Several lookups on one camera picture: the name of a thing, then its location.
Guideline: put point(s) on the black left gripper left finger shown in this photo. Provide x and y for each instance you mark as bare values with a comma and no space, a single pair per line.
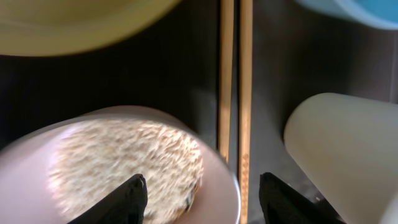
124,205

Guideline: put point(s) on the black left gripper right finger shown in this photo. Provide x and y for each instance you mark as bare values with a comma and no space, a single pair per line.
281,204

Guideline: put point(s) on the pale green cup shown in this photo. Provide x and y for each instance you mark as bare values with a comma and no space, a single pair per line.
347,147

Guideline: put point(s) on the pink rice bowl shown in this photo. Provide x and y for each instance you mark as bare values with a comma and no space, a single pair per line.
25,197

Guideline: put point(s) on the pile of rice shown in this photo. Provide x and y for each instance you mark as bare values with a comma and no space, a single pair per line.
97,156

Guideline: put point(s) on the dark brown serving tray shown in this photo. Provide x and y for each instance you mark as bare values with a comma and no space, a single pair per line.
173,66

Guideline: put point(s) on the right wooden chopstick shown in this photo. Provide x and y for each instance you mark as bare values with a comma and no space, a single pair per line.
245,101

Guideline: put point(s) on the wooden chopstick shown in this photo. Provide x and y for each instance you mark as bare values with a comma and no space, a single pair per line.
225,77
245,101

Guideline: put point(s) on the yellow plate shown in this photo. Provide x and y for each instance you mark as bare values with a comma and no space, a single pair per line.
40,28

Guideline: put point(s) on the left wooden chopstick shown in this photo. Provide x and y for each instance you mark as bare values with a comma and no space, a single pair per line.
225,77

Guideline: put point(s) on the light blue bowl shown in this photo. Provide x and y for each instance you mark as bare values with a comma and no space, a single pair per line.
378,14

